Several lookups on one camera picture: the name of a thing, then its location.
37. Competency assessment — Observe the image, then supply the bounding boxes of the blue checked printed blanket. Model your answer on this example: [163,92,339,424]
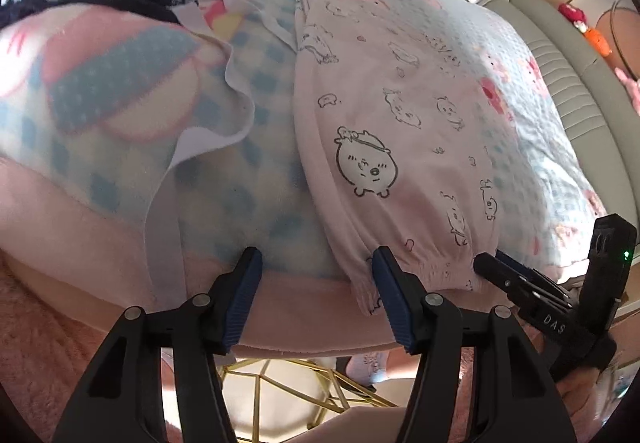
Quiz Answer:
[0,0,608,359]

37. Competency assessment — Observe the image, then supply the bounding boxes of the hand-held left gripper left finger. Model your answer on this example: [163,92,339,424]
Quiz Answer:
[52,247,264,443]

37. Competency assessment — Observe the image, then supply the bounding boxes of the red plush toy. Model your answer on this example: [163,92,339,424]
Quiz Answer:
[557,3,588,31]

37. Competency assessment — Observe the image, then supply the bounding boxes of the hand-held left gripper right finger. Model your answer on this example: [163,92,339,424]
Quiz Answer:
[371,246,583,443]

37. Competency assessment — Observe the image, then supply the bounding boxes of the person's right forearm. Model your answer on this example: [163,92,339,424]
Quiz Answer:
[552,363,623,431]

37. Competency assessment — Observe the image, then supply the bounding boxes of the large pink plush toy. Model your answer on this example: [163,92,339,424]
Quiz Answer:
[615,66,640,114]

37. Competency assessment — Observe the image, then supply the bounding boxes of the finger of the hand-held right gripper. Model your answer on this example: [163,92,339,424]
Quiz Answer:
[495,249,576,300]
[472,253,543,311]

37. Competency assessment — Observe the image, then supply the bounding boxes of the pink printed pajama pants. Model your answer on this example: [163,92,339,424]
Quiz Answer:
[292,0,506,319]

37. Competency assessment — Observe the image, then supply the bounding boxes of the orange plush toy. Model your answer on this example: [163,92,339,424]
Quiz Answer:
[585,26,616,56]

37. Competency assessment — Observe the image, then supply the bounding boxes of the gold wire stool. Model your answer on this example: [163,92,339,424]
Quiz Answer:
[217,358,401,443]

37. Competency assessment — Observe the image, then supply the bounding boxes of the person's left foot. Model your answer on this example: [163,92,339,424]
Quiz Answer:
[346,349,392,385]

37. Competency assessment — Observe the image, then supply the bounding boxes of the thin hoop ring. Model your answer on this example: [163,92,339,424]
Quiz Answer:
[607,0,640,74]

